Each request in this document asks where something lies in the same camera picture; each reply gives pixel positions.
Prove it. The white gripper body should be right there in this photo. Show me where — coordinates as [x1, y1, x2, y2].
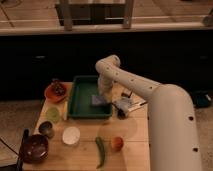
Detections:
[98, 75, 113, 101]

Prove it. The blue grey sponge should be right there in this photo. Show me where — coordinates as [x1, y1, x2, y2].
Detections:
[92, 95, 107, 106]

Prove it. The green plastic tray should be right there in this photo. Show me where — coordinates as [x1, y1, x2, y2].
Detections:
[68, 75, 112, 119]

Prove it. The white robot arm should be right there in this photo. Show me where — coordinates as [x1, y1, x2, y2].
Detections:
[95, 55, 203, 171]

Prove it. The pale yellow stick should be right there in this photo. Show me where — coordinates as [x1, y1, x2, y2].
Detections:
[63, 101, 68, 120]

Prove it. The dark brown toy on plate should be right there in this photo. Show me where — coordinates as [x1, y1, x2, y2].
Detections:
[51, 79, 66, 96]

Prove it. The green chili pepper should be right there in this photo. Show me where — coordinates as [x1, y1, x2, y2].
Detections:
[95, 137, 105, 168]

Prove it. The orange plate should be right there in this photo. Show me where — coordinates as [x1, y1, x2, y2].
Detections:
[44, 84, 68, 103]

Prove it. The orange fruit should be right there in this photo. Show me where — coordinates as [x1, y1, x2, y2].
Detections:
[111, 137, 124, 151]

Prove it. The light green small plate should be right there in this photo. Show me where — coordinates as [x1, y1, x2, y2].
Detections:
[45, 107, 60, 123]

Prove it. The white bowl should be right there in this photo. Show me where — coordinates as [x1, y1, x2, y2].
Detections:
[62, 127, 80, 145]

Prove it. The small metal cup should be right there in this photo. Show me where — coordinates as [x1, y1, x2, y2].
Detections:
[38, 121, 54, 138]

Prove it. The dark red bowl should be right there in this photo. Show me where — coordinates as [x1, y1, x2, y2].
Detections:
[22, 134, 49, 164]

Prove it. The dark object on floor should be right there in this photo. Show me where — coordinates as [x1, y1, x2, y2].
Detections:
[193, 92, 212, 108]

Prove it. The wooden shelf frame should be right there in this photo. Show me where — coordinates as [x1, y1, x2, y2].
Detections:
[54, 0, 134, 31]

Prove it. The black spoon handle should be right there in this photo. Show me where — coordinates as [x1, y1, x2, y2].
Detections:
[15, 129, 29, 171]

